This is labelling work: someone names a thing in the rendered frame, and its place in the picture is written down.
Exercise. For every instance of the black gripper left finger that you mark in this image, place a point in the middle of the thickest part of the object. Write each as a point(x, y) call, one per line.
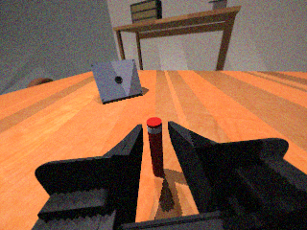
point(119, 169)

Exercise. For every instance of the grey sloped panel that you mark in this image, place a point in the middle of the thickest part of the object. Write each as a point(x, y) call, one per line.
point(116, 79)

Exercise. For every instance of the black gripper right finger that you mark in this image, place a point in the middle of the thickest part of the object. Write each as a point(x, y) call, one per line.
point(203, 161)

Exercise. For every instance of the dark red peg with grey band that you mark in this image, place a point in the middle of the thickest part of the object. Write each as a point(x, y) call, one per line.
point(154, 128)

